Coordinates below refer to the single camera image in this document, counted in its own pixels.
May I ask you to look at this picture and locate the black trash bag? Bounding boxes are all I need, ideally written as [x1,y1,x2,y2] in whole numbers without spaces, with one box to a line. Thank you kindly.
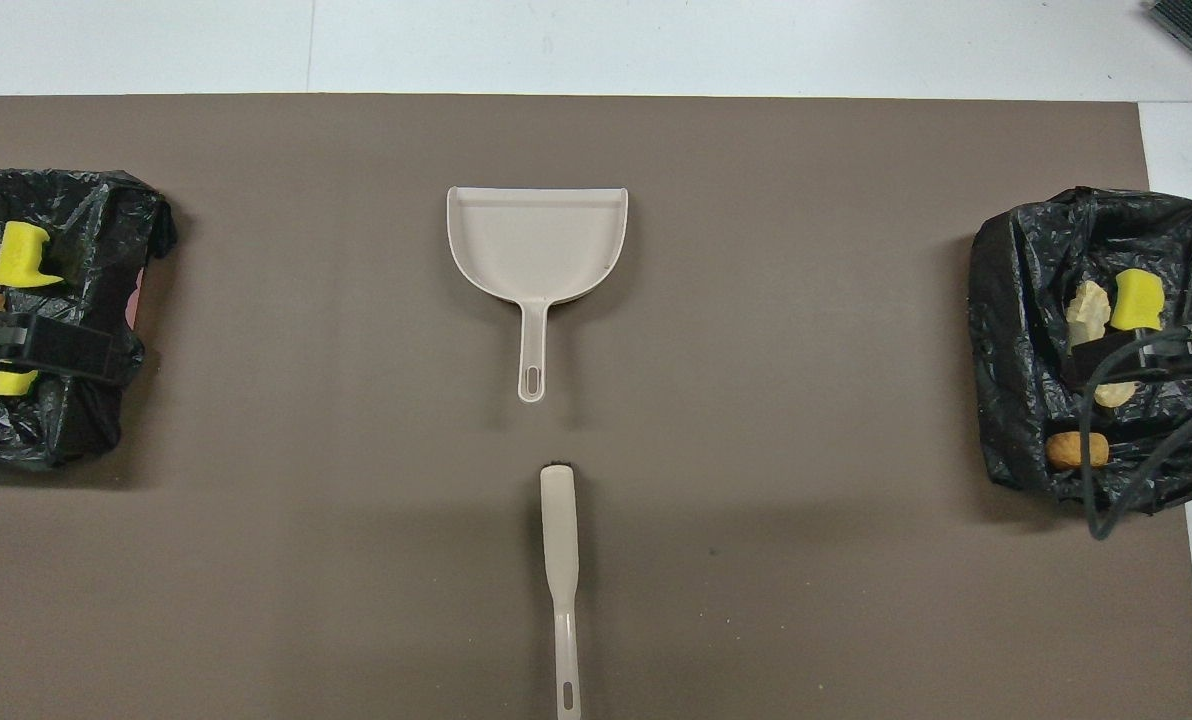
[0,165,179,469]
[967,186,1192,517]

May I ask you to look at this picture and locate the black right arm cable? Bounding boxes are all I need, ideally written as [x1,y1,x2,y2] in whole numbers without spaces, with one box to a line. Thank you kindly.
[1077,335,1192,541]

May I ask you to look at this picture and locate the small notched yellow sponge piece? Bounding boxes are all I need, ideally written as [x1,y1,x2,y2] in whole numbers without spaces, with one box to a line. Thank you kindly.
[0,221,66,291]

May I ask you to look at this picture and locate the large yellow sponge piece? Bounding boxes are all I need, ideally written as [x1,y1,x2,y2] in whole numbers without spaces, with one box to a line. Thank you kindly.
[1110,268,1166,333]

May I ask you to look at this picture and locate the beige hand brush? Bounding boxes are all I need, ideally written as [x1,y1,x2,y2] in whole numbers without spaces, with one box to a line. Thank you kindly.
[539,462,584,720]

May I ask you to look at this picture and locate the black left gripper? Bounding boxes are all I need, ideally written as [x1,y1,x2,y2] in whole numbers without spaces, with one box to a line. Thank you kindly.
[0,304,129,387]

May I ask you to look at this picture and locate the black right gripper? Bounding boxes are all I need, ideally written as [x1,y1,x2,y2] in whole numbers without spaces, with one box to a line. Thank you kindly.
[1060,325,1192,392]

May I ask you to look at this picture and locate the beige plastic dustpan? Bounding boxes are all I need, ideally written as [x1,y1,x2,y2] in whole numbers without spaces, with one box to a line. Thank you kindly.
[445,186,630,405]

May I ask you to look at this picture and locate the brown paper table mat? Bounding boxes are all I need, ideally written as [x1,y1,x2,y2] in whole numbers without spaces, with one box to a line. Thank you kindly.
[0,95,1192,720]

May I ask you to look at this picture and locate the brown bread nugget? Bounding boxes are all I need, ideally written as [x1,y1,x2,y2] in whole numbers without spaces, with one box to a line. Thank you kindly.
[1045,431,1111,471]

